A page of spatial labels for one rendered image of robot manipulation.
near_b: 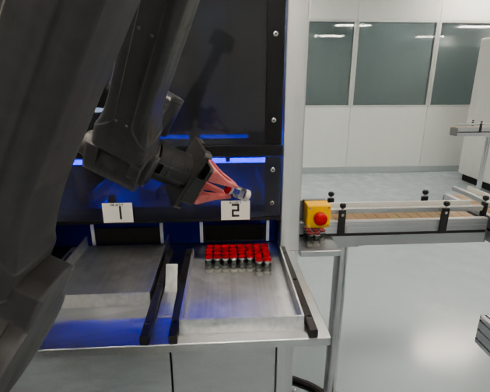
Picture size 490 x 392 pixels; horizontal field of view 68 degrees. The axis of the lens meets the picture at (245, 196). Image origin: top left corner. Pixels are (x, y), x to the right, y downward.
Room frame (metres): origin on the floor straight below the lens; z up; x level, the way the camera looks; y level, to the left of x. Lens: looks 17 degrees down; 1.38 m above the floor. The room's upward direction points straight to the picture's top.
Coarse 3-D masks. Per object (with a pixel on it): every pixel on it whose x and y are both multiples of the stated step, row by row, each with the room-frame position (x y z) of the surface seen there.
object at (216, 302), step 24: (192, 264) 0.92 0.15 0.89; (192, 288) 0.82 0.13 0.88; (216, 288) 0.82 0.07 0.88; (240, 288) 0.82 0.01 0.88; (264, 288) 0.82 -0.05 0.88; (288, 288) 0.82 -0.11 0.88; (192, 312) 0.71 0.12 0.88; (216, 312) 0.71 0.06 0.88; (240, 312) 0.71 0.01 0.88; (264, 312) 0.71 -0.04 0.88; (288, 312) 0.71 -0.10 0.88
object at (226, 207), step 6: (222, 204) 1.01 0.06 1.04; (228, 204) 1.02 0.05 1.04; (240, 204) 1.02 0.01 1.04; (246, 204) 1.02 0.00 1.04; (222, 210) 1.02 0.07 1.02; (228, 210) 1.02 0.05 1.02; (240, 210) 1.02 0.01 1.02; (246, 210) 1.02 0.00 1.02; (222, 216) 1.01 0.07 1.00; (228, 216) 1.02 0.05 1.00; (240, 216) 1.02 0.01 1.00; (246, 216) 1.02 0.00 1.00
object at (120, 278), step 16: (80, 256) 1.00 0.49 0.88; (96, 256) 1.00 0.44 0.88; (112, 256) 1.00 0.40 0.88; (128, 256) 1.00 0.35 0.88; (144, 256) 1.00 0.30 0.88; (160, 256) 0.93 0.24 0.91; (80, 272) 0.90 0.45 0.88; (96, 272) 0.90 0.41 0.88; (112, 272) 0.90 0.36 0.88; (128, 272) 0.90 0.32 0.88; (144, 272) 0.90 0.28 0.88; (80, 288) 0.82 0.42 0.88; (96, 288) 0.82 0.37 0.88; (112, 288) 0.82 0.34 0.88; (128, 288) 0.82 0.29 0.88; (144, 288) 0.82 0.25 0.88; (64, 304) 0.73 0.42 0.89; (80, 304) 0.73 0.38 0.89; (96, 304) 0.74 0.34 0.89; (112, 304) 0.74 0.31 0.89; (128, 304) 0.74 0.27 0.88; (144, 304) 0.74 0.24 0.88
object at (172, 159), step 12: (192, 144) 0.58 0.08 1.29; (204, 144) 0.57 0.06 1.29; (168, 156) 0.52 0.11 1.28; (180, 156) 0.54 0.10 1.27; (192, 156) 0.56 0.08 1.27; (204, 156) 0.53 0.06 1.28; (168, 168) 0.52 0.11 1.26; (180, 168) 0.53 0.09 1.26; (192, 168) 0.54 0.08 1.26; (168, 180) 0.53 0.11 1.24; (180, 180) 0.53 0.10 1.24; (192, 180) 0.53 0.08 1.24; (168, 192) 0.57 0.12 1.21; (180, 192) 0.53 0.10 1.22; (180, 204) 0.54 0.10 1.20
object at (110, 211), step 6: (102, 204) 0.99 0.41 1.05; (108, 204) 0.99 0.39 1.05; (114, 204) 0.99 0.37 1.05; (120, 204) 1.00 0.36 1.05; (126, 204) 1.00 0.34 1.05; (108, 210) 0.99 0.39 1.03; (114, 210) 0.99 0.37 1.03; (126, 210) 1.00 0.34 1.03; (108, 216) 0.99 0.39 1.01; (114, 216) 0.99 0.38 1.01; (126, 216) 1.00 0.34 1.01; (132, 216) 1.00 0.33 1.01
